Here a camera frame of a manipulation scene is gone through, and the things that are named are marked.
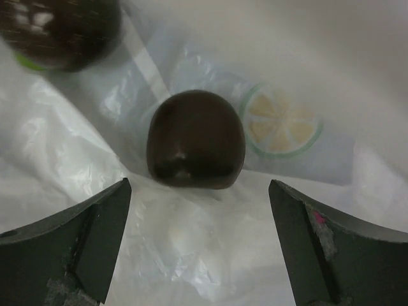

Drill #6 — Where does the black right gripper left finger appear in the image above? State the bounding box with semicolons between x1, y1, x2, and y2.
1;178;132;305

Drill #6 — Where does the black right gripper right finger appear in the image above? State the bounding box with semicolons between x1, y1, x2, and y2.
268;180;407;305

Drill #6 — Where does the dark fake avocado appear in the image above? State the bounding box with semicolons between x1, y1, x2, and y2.
146;90;246;189

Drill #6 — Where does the white plastic bag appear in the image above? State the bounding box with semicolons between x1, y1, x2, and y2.
1;2;407;305

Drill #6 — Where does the dark purple fake mangosteen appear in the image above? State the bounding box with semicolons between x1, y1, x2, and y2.
1;1;122;71

